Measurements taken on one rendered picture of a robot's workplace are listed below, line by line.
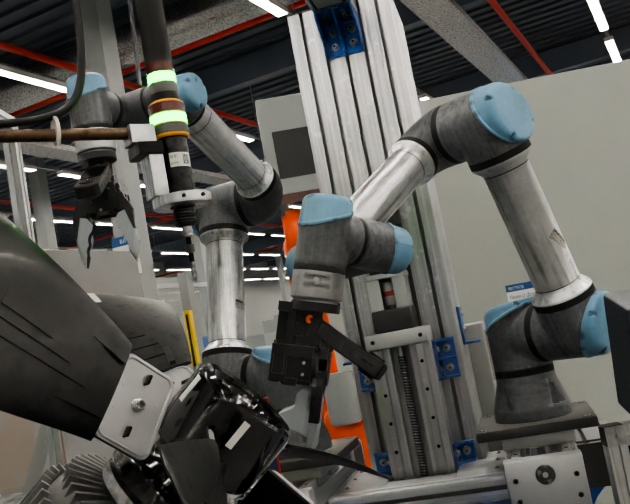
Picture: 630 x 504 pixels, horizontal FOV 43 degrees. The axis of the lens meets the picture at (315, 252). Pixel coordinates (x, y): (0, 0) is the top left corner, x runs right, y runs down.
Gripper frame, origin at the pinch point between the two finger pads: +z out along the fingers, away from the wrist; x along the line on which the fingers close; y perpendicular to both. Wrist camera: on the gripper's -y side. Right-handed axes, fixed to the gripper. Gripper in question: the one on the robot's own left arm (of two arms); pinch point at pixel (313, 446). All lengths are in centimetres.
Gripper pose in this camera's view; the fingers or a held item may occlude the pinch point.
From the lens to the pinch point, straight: 115.0
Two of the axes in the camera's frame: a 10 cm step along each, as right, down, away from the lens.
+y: -9.9, -1.1, 0.7
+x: -0.6, -1.0, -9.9
